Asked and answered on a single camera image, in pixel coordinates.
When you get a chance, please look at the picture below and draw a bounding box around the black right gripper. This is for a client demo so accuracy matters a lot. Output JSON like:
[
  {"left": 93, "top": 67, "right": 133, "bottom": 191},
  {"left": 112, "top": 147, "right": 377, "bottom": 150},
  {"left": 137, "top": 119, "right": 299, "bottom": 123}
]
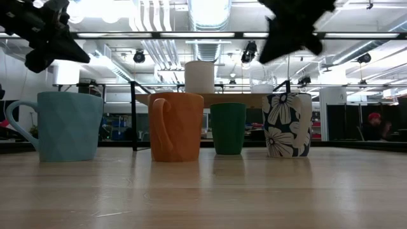
[{"left": 258, "top": 0, "right": 336, "bottom": 64}]

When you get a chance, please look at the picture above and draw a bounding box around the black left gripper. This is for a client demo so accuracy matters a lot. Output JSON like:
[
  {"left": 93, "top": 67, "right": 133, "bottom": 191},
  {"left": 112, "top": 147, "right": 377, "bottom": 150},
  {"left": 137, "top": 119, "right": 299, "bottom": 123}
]
[{"left": 0, "top": 0, "right": 92, "bottom": 74}]

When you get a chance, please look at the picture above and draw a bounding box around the clear plastic cup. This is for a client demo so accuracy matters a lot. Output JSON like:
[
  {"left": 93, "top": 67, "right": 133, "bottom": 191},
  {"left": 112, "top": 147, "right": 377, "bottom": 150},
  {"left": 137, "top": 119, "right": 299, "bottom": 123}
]
[{"left": 249, "top": 69, "right": 277, "bottom": 94}]

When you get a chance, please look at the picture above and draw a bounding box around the blue faceted mug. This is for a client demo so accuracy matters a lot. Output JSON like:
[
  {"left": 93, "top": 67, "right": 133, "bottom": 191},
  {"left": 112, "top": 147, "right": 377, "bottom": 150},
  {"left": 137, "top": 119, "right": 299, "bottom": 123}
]
[{"left": 5, "top": 91, "right": 104, "bottom": 163}]

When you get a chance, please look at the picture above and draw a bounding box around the floral print mug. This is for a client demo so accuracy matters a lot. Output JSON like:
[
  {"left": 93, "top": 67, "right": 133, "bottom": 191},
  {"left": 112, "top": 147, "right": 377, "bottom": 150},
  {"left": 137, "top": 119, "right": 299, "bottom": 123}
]
[{"left": 262, "top": 92, "right": 313, "bottom": 158}]

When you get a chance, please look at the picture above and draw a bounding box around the white mug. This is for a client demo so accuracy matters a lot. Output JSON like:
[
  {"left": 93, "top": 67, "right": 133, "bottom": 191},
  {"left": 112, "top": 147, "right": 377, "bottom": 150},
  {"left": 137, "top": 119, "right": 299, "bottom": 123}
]
[{"left": 184, "top": 60, "right": 216, "bottom": 94}]

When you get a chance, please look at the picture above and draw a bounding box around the green cup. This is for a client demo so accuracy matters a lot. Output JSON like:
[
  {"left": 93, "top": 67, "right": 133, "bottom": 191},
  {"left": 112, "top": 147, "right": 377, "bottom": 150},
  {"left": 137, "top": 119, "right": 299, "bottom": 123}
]
[{"left": 209, "top": 102, "right": 247, "bottom": 156}]

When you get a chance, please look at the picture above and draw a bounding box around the orange faceted mug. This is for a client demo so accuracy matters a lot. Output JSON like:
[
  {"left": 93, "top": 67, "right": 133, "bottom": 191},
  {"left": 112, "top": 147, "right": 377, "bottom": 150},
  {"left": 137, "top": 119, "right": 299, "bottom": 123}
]
[{"left": 148, "top": 92, "right": 205, "bottom": 163}]

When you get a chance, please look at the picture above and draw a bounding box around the black ceiling spotlight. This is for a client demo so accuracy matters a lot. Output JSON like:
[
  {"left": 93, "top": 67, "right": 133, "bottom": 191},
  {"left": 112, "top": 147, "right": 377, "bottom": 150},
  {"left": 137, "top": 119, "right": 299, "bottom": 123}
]
[
  {"left": 356, "top": 52, "right": 372, "bottom": 64},
  {"left": 132, "top": 49, "right": 146, "bottom": 64},
  {"left": 240, "top": 41, "right": 258, "bottom": 64}
]

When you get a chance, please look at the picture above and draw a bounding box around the black overhead crossbar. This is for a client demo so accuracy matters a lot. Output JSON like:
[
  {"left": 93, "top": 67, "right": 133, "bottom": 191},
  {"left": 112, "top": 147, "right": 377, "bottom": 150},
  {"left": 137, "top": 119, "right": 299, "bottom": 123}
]
[{"left": 0, "top": 31, "right": 407, "bottom": 40}]

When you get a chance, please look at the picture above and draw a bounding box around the white pillar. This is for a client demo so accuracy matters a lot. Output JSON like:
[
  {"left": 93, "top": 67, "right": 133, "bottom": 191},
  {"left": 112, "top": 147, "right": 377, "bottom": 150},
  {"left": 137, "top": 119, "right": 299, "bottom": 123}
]
[{"left": 319, "top": 69, "right": 347, "bottom": 142}]

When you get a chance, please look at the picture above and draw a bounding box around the person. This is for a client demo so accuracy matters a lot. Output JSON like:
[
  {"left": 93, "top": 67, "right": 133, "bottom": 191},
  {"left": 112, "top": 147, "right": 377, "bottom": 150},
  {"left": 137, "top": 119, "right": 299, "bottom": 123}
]
[{"left": 361, "top": 112, "right": 394, "bottom": 142}]

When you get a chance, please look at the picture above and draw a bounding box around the silver ventilation duct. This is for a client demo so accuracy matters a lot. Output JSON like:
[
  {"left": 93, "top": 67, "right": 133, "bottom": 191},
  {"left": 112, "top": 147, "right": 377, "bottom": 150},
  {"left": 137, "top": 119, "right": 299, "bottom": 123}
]
[{"left": 187, "top": 0, "right": 232, "bottom": 62}]

